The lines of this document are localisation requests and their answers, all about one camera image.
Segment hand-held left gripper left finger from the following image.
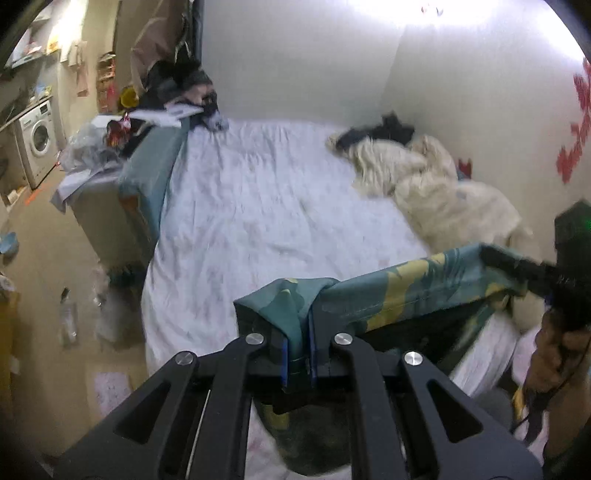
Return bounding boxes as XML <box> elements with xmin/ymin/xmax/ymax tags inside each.
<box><xmin>53</xmin><ymin>332</ymin><xmax>291</xmax><ymax>480</ymax></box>

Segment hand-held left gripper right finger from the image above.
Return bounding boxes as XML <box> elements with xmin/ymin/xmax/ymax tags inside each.
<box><xmin>308</xmin><ymin>295</ymin><xmax>546</xmax><ymax>480</ymax></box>

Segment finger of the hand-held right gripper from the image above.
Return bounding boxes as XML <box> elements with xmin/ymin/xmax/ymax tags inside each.
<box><xmin>479</xmin><ymin>244</ymin><xmax>559</xmax><ymax>297</ymax></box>

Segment green camouflage pants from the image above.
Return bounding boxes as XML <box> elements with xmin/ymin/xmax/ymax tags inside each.
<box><xmin>233</xmin><ymin>244</ymin><xmax>532</xmax><ymax>477</ymax></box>

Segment person's right forearm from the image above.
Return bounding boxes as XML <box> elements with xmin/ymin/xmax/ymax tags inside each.
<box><xmin>542</xmin><ymin>388</ymin><xmax>591</xmax><ymax>480</ymax></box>

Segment person's right hand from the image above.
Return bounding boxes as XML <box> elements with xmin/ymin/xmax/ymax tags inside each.
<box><xmin>526</xmin><ymin>313</ymin><xmax>591</xmax><ymax>394</ymax></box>

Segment cream fluffy blanket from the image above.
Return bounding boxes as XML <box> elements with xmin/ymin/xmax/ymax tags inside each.
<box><xmin>325</xmin><ymin>134</ymin><xmax>542</xmax><ymax>331</ymax></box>

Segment bed with white sheet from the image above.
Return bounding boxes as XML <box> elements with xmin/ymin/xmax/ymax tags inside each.
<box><xmin>141</xmin><ymin>117</ymin><xmax>532</xmax><ymax>480</ymax></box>

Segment white paper sheet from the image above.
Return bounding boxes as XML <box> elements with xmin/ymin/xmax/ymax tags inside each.
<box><xmin>94</xmin><ymin>371</ymin><xmax>135</xmax><ymax>412</ymax></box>

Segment black cloth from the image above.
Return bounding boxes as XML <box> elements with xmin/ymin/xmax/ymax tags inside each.
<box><xmin>334</xmin><ymin>111</ymin><xmax>416</xmax><ymax>151</ymax></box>

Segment clear plastic bottle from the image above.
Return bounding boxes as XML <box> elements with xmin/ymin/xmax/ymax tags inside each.
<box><xmin>58</xmin><ymin>288</ymin><xmax>79</xmax><ymax>348</ymax></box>

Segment clear plastic bags heap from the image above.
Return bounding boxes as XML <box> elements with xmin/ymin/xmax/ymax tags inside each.
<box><xmin>57</xmin><ymin>121</ymin><xmax>126</xmax><ymax>177</ymax></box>

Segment pile of dark clothes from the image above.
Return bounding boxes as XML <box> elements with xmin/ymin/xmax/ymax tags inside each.
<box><xmin>137</xmin><ymin>56</ymin><xmax>230</xmax><ymax>134</ymax></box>

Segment white washing machine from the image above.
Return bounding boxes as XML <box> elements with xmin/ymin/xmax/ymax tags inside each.
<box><xmin>17</xmin><ymin>100</ymin><xmax>59</xmax><ymax>190</ymax></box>

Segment brown hanging cloth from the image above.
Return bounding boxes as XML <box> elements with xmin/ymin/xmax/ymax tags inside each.
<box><xmin>130</xmin><ymin>0</ymin><xmax>195</xmax><ymax>89</ymax></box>

